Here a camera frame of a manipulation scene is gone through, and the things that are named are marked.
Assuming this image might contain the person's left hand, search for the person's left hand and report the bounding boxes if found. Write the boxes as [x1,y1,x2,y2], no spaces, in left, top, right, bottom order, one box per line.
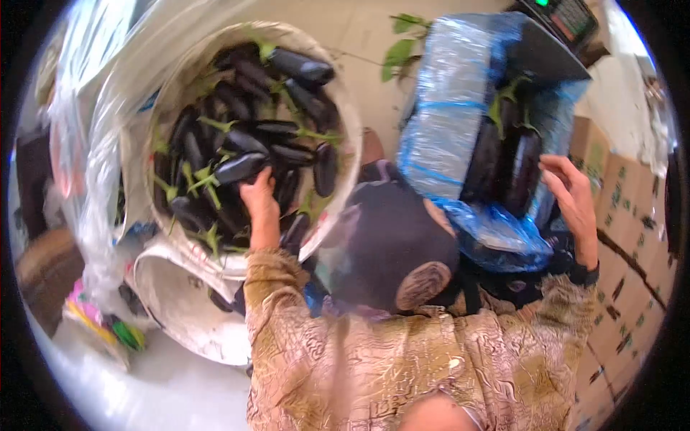
[239,166,281,239]

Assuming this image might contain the person's right hand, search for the person's right hand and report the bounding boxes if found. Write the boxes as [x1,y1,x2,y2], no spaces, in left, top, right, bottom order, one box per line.
[539,154,599,267]

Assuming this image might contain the person's right fingers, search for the person's right fingers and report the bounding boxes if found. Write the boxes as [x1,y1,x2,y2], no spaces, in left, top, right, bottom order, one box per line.
[539,154,585,208]

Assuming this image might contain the person's left fingers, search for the person's left fingers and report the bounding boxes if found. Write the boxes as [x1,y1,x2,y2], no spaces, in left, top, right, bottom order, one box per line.
[239,166,276,190]

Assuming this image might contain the dark purple aubergine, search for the dark purple aubergine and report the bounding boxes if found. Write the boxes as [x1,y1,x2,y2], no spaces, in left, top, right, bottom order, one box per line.
[501,116,543,219]
[463,97,507,205]
[189,152,268,192]

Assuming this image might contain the pile of aubergines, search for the pile of aubergines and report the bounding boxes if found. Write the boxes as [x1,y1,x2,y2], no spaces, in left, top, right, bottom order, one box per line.
[152,42,342,255]

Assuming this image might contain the white plastic bucket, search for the white plastic bucket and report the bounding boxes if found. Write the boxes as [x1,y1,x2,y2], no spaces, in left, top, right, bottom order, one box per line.
[141,20,364,270]
[132,240,254,367]

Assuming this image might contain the black wrist band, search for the black wrist band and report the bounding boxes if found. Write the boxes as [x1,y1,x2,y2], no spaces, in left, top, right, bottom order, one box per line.
[568,261,601,287]

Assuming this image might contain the stack of printed cartons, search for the stack of printed cartons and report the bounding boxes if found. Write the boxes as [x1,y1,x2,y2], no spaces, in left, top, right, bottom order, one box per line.
[566,116,677,431]

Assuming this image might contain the blue plastic bag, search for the blue plastic bag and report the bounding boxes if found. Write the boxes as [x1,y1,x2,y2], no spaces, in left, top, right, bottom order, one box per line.
[397,12,593,273]

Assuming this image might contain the grey weighing scale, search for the grey weighing scale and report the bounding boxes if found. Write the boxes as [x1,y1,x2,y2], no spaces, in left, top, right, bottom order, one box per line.
[504,0,602,84]

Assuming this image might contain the person's legs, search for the person's legs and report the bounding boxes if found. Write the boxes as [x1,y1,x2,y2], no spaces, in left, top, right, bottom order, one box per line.
[315,161,575,318]

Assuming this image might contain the clear plastic bag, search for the clear plastic bag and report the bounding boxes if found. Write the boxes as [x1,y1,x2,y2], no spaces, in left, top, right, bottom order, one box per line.
[47,0,179,302]

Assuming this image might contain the green leafy plant stem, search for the green leafy plant stem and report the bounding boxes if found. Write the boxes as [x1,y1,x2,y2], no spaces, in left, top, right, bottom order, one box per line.
[381,13,432,84]

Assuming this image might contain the colourful plastic packets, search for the colourful plastic packets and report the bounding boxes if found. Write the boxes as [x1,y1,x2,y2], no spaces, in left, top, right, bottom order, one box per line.
[64,279,147,353]

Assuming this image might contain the person's body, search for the person's body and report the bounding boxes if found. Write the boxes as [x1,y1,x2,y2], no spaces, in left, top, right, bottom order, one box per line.
[245,280,599,431]

